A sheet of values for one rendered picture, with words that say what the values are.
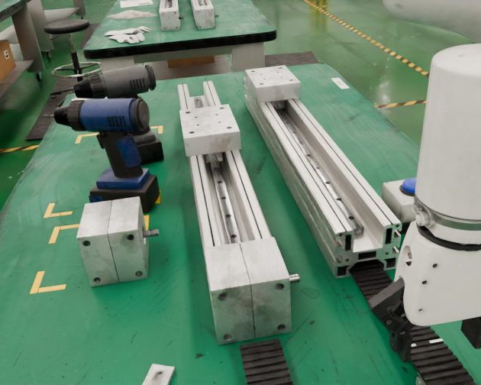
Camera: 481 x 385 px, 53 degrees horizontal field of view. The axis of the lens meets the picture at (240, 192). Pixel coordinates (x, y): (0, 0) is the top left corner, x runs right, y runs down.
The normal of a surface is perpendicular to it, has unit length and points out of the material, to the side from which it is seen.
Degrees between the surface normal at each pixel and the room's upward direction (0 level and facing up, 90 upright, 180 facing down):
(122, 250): 90
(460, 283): 90
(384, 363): 0
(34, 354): 0
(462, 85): 90
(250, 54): 90
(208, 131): 0
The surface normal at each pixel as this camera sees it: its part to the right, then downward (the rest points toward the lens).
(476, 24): -0.28, 0.94
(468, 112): -0.57, 0.45
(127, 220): -0.07, -0.86
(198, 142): 0.16, 0.48
